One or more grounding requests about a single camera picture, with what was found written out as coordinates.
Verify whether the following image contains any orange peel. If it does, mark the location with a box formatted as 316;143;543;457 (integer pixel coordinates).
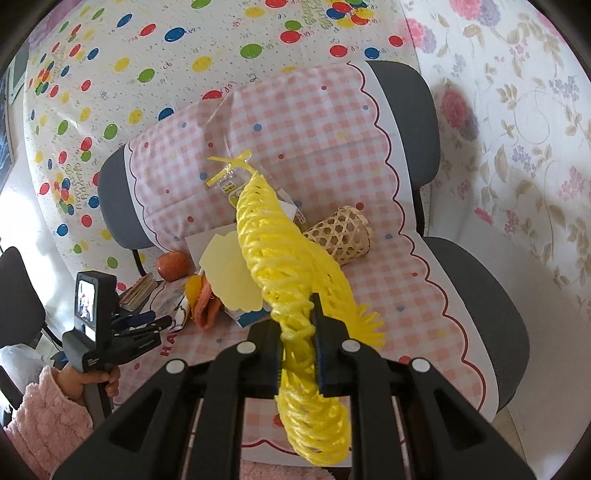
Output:
184;274;222;330

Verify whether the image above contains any white blue small carton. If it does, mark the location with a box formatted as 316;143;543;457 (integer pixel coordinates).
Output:
224;307;270;328

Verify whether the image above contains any yellow foam fruit net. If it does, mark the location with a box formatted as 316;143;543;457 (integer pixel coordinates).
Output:
236;172;385;467

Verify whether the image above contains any clear yellow snack wrapper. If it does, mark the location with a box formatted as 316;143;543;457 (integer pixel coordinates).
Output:
206;82;324;219

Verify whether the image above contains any left hand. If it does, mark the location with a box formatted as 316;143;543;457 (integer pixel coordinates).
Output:
55;364;120;402

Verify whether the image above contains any stack of wooden sticks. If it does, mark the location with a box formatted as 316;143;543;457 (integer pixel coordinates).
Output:
118;273;158;312

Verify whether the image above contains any red apple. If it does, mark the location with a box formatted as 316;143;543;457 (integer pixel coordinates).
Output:
156;251;193;282

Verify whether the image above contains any grey padded chair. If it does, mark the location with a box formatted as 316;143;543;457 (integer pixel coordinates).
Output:
97;60;530;409

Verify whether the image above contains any woven bamboo basket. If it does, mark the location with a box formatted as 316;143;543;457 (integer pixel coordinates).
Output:
304;205;374;266

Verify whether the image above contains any pink checkered cloth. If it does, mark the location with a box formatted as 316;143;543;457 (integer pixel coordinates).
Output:
124;62;499;419

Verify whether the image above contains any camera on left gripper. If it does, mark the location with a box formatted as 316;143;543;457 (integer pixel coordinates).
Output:
74;270;118;348

